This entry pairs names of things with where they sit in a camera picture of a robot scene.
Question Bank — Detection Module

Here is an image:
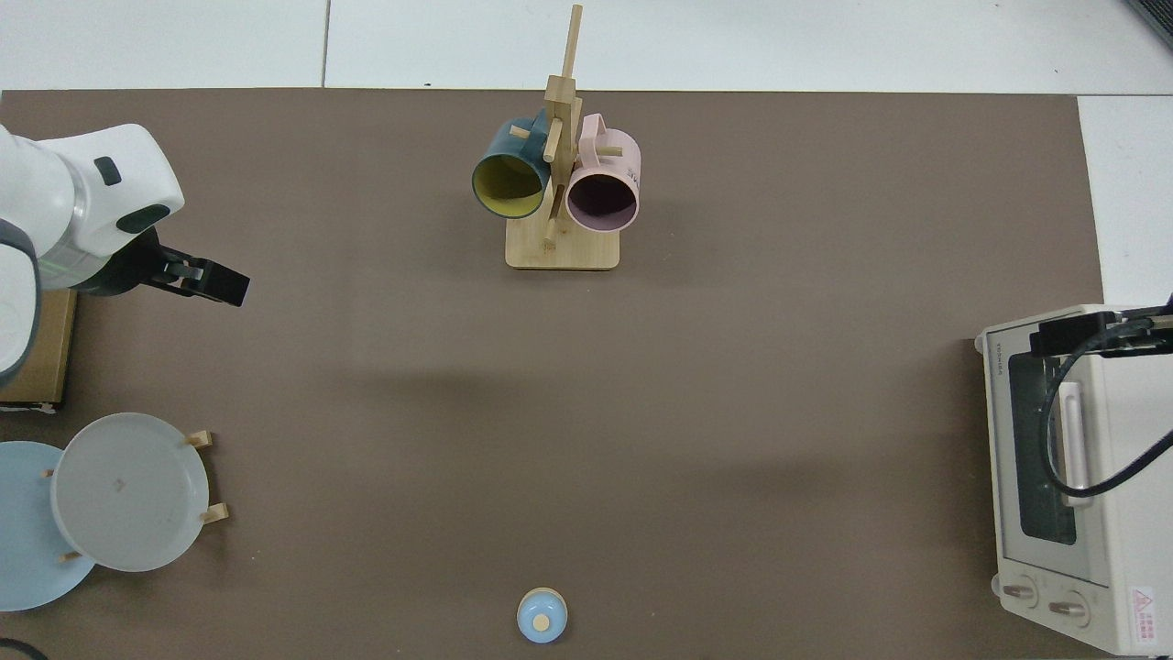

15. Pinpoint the pale toaster oven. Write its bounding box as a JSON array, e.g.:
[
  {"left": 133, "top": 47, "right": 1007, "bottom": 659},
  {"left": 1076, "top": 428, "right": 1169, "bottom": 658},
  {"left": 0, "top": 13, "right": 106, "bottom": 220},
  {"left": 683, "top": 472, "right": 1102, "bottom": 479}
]
[{"left": 974, "top": 304, "right": 1173, "bottom": 657}]

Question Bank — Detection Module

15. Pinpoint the grey plate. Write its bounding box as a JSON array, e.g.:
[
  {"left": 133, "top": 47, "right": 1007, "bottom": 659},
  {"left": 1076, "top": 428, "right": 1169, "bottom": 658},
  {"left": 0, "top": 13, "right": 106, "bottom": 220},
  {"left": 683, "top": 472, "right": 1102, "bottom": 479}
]
[{"left": 50, "top": 412, "right": 211, "bottom": 574}]

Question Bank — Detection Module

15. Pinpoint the wooden plate rack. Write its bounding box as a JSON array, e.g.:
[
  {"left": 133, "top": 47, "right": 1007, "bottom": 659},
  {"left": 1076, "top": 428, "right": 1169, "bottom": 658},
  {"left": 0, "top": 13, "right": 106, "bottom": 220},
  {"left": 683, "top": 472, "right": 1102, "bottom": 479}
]
[{"left": 38, "top": 429, "right": 231, "bottom": 564}]

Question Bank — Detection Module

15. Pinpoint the light blue plate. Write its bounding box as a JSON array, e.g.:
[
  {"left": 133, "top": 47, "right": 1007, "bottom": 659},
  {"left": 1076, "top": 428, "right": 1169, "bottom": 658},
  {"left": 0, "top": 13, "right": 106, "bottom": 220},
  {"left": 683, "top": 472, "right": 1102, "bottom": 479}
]
[{"left": 0, "top": 441, "right": 98, "bottom": 613}]

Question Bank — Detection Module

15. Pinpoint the dark grey panel corner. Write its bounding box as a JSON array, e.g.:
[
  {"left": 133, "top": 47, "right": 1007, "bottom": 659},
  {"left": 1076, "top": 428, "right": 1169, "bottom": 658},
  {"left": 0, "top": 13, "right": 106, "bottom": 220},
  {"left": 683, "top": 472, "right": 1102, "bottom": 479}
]
[{"left": 1125, "top": 0, "right": 1173, "bottom": 49}]

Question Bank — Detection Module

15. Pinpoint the brown table cloth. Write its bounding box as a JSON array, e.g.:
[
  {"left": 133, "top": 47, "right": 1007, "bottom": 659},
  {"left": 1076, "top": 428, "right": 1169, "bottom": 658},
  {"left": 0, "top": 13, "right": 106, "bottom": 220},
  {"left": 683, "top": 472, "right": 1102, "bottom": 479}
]
[{"left": 0, "top": 88, "right": 1106, "bottom": 660}]

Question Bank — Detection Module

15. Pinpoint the dark teal cup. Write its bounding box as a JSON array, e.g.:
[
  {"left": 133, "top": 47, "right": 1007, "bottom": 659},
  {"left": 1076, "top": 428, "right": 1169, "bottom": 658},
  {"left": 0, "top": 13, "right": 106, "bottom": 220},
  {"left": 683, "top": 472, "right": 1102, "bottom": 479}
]
[{"left": 472, "top": 115, "right": 556, "bottom": 222}]

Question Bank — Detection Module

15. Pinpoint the wooden cup stand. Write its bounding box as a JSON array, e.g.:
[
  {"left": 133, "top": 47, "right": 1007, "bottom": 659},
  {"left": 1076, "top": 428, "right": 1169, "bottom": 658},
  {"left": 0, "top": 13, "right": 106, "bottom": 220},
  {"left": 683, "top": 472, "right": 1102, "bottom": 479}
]
[{"left": 505, "top": 5, "right": 622, "bottom": 272}]

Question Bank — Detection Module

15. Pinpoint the pink cup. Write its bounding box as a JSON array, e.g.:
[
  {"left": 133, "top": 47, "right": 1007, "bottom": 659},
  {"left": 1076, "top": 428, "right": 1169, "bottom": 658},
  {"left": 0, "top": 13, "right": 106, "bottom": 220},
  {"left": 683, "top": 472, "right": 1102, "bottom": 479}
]
[{"left": 565, "top": 114, "right": 642, "bottom": 235}]

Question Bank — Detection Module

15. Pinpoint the small blue round bell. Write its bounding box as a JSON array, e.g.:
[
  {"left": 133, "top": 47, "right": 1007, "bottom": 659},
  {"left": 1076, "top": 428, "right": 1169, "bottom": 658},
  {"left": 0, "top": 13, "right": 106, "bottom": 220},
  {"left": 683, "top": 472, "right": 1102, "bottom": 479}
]
[{"left": 517, "top": 588, "right": 569, "bottom": 645}]

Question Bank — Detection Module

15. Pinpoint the wire basket with wooden floor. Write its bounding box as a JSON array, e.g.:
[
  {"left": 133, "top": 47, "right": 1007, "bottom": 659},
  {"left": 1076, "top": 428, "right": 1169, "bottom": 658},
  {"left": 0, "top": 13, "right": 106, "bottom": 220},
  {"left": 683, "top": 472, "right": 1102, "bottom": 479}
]
[{"left": 0, "top": 288, "right": 79, "bottom": 414}]

